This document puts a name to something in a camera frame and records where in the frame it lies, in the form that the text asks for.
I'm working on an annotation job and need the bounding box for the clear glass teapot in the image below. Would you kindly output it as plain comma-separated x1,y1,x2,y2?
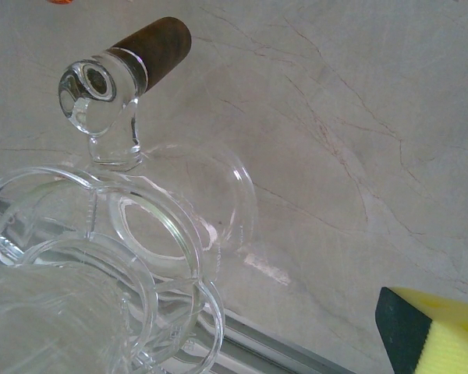
57,16,258,273

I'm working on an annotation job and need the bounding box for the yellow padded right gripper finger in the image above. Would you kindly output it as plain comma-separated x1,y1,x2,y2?
375,286,468,374

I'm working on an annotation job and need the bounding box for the clear glass dripper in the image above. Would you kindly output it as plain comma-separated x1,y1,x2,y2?
0,165,227,374

